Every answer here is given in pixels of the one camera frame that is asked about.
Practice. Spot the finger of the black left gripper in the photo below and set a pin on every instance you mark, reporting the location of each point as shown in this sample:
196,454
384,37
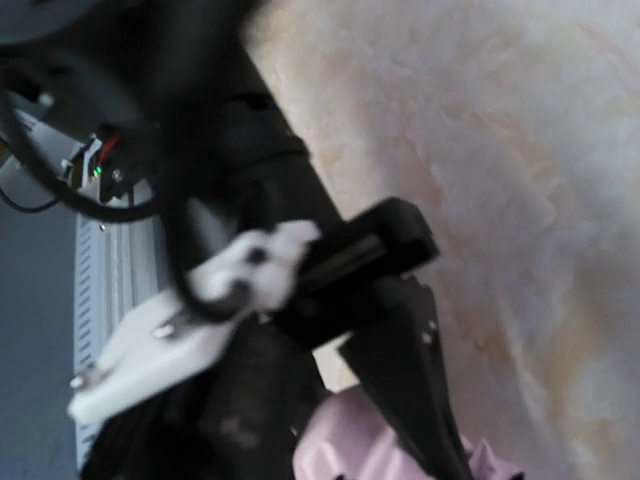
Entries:
237,420

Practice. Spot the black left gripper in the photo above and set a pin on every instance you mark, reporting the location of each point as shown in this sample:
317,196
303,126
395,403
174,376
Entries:
397,354

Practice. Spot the pink folding umbrella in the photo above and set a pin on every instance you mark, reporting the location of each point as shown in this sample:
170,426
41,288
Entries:
348,438

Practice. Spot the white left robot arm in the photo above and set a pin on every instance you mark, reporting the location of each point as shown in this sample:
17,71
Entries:
126,110

